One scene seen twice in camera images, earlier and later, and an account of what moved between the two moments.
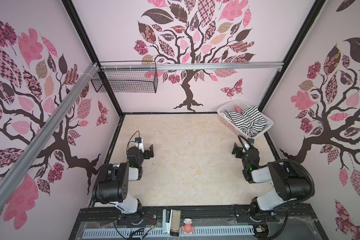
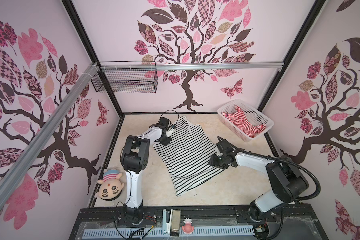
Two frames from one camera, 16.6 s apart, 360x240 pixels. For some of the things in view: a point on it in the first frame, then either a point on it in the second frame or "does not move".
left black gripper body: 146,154 -> 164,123
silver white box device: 174,226 does not move
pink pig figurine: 187,228 does not move
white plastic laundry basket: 244,118 does not move
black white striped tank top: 249,122 -> 186,157
